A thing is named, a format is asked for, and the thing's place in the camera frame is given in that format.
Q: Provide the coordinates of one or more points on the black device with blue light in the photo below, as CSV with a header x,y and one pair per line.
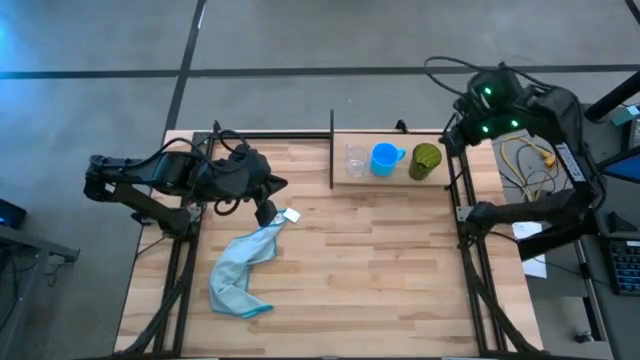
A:
x,y
11,212

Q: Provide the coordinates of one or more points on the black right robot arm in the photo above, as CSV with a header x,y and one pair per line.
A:
x,y
565,130

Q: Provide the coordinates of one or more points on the blue plastic mug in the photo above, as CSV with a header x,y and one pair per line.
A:
x,y
384,159

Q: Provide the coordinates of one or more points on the teal microfibre cloth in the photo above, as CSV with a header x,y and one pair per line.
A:
x,y
240,270

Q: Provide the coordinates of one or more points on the black shelf upright bar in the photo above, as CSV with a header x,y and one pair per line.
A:
x,y
331,150

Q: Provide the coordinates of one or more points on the small clear glass cup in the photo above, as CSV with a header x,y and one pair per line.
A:
x,y
356,161

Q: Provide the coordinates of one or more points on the black table clamp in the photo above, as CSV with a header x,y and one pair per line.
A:
x,y
216,127
401,125

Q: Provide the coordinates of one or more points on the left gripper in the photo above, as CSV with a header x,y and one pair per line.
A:
x,y
245,175

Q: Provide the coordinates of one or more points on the blue screen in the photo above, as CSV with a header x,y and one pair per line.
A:
x,y
627,170

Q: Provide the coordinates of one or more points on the black slanted pole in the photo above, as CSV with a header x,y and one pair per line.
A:
x,y
615,97

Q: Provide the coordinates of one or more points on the black keyboard with lit keys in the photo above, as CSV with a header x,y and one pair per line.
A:
x,y
625,267

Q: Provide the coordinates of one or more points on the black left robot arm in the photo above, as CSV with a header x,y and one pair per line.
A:
x,y
150,175

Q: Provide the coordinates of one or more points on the green ribbed plastic cup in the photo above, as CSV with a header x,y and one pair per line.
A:
x,y
424,161

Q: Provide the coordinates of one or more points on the grey equipment cart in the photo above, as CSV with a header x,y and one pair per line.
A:
x,y
620,325

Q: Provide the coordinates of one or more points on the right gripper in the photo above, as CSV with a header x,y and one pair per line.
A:
x,y
492,127

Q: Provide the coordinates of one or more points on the grey side desk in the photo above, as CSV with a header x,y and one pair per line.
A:
x,y
25,250

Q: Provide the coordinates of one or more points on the white paper sheet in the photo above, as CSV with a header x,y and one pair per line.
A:
x,y
526,231

